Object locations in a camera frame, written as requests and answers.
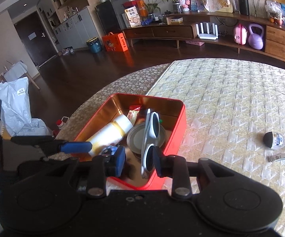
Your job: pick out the pink toy suitcase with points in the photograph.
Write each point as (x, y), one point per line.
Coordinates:
(240, 35)

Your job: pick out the red tin box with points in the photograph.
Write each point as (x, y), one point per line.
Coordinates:
(174, 133)

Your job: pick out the white bottle with yellow label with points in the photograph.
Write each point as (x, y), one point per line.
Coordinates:
(108, 133)

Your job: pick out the chair with white cloth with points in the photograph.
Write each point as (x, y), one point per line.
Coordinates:
(18, 70)

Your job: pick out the flat pink box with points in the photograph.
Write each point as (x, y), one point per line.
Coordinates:
(194, 43)

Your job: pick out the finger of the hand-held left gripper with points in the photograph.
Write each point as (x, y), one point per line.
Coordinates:
(76, 147)

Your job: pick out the white sunglasses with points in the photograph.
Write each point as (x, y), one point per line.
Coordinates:
(153, 126)

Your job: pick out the white orange cereal bag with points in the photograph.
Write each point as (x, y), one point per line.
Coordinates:
(133, 17)

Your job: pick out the plastic jug with red cap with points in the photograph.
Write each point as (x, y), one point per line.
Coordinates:
(61, 126)

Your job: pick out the wall cabinet unit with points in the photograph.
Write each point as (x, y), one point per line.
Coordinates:
(76, 24)

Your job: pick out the dark entrance door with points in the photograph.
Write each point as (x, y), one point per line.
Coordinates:
(34, 37)

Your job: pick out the red orange snack packet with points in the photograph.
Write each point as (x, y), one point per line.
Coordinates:
(133, 114)

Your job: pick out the white router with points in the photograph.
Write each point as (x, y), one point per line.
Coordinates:
(206, 32)

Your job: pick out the purple kettlebell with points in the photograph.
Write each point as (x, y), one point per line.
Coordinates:
(256, 38)

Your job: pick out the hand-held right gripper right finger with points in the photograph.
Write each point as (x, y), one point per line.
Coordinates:
(157, 164)

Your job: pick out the small cardboard box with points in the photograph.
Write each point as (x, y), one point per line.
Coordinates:
(176, 20)

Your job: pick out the small black teapot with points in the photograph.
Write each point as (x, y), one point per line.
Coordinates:
(167, 12)

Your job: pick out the cream quilted table mat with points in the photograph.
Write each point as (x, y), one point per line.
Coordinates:
(231, 103)

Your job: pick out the small bottle with black cap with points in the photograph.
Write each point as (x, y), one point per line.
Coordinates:
(274, 140)

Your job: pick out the small green potted plant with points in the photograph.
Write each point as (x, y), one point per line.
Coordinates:
(152, 8)

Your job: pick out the silver nail clipper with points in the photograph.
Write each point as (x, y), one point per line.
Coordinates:
(279, 157)

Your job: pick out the white plastic bag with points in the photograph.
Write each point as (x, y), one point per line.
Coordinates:
(16, 108)

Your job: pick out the teal waste bin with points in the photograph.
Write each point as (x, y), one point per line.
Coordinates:
(94, 45)

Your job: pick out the plastic bag of snacks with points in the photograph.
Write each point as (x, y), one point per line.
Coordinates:
(273, 11)

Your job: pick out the red gift box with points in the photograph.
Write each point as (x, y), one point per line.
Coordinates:
(132, 3)

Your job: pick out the black cylinder speaker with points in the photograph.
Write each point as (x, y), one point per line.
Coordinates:
(244, 6)

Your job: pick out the black mini fridge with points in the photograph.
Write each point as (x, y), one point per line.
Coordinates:
(110, 17)

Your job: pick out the wooden tv cabinet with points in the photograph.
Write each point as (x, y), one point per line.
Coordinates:
(172, 30)

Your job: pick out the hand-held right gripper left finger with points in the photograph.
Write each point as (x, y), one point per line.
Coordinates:
(119, 160)

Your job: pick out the pair of shoes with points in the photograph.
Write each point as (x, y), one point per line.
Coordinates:
(67, 51)

